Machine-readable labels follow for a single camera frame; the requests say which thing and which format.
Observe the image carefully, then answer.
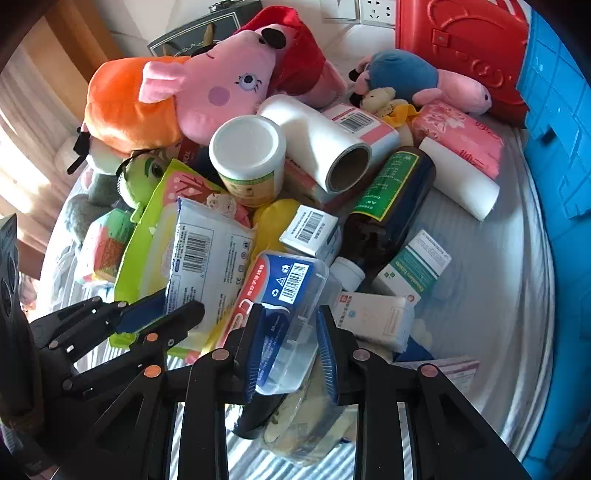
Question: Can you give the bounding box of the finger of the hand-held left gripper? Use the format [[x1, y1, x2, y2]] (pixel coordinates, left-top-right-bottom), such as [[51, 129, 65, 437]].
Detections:
[[28, 293, 168, 352], [60, 301, 206, 398]]

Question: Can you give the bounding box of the striped cloth covered desktop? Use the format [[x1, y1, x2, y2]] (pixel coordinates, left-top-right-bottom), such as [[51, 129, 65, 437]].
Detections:
[[37, 124, 559, 480]]

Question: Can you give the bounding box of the pink pig plush red dress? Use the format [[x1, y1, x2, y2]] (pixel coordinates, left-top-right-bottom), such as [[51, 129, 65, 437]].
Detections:
[[139, 7, 349, 146]]

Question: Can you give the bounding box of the white wipes pack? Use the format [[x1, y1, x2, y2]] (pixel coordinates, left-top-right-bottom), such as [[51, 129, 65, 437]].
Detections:
[[164, 198, 257, 352]]

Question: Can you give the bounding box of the pink white ointment box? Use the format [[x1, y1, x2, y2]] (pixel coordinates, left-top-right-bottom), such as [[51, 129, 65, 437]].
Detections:
[[397, 356, 481, 393]]

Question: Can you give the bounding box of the clear plastic bag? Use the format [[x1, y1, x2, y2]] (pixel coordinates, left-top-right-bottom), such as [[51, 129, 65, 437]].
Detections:
[[231, 364, 361, 467]]

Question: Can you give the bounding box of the green pink wet wipes pack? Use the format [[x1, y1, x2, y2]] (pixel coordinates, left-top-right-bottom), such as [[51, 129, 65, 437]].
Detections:
[[108, 159, 252, 361]]

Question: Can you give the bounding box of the white paper roll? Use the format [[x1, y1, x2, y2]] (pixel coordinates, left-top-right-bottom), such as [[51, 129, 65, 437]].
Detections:
[[418, 137, 501, 221]]

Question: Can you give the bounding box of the white lidded paper cup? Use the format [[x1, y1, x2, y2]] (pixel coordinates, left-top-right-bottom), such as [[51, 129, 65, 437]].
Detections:
[[209, 115, 287, 208]]

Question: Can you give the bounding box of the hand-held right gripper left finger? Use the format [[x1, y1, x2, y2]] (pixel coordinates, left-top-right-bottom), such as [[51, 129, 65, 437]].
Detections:
[[78, 305, 273, 480]]

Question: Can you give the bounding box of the white curtain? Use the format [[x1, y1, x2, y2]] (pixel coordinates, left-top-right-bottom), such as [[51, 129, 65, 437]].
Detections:
[[0, 46, 93, 222]]

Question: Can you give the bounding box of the white wall switch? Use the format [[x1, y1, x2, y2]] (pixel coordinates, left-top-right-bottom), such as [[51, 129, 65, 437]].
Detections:
[[321, 0, 360, 23]]

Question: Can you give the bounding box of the green one-eyed monster plush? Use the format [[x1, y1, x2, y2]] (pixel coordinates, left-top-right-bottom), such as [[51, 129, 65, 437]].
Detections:
[[115, 150, 174, 222]]

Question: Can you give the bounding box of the clear plastic floss box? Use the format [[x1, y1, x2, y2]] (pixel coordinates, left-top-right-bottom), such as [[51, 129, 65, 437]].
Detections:
[[203, 250, 331, 395]]

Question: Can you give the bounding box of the brown medicine bottle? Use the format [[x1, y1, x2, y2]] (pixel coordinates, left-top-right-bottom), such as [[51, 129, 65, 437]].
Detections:
[[330, 147, 437, 294]]

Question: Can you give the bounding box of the pink pig plush blue shirt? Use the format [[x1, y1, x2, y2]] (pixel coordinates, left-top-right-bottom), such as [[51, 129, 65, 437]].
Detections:
[[348, 50, 492, 116]]

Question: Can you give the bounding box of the small white barcode box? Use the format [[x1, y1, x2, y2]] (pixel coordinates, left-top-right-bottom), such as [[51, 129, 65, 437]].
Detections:
[[279, 204, 343, 266]]

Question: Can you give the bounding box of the red white packet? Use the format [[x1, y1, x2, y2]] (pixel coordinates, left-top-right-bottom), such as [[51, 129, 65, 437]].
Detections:
[[173, 138, 218, 176]]

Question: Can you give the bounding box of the white wall socket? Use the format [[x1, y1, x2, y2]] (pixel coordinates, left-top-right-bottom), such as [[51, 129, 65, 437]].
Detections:
[[358, 0, 398, 26]]

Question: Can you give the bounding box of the blue plastic crate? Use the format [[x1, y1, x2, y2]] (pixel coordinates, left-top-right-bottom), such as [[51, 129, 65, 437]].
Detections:
[[516, 8, 591, 480]]

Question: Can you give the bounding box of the white teal medicine box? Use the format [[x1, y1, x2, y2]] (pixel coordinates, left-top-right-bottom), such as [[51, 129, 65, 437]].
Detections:
[[372, 229, 452, 308]]

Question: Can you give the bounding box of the pink tissue pack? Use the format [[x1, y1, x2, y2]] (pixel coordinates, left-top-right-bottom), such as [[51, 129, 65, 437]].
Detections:
[[412, 102, 504, 181]]

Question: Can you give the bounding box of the red plastic box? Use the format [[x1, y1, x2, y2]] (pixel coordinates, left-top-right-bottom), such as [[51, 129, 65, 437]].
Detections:
[[396, 0, 529, 127]]

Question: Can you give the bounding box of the small yellow bear plush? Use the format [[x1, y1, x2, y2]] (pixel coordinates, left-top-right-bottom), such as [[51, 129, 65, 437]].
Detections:
[[360, 87, 423, 144]]

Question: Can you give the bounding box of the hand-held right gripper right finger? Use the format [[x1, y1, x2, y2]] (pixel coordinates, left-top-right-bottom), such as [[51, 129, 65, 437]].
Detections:
[[315, 306, 532, 480]]

